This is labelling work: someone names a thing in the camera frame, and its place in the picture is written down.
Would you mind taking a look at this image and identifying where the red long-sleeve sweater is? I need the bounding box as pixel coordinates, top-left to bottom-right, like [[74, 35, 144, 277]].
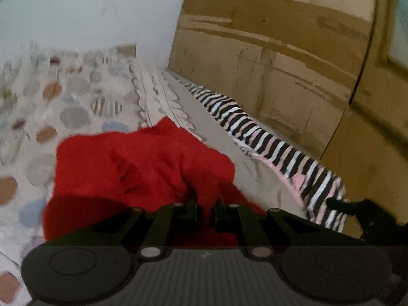
[[42, 118, 261, 240]]

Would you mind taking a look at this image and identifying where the black white striped bedsheet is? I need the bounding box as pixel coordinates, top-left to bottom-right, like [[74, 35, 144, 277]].
[[185, 82, 346, 233]]

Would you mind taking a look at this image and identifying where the patterned grey circle-print duvet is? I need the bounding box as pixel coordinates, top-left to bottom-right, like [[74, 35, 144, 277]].
[[1, 45, 304, 305]]

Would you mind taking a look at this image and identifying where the wooden plywood wardrobe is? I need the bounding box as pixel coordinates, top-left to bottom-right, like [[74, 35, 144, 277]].
[[169, 0, 407, 220]]

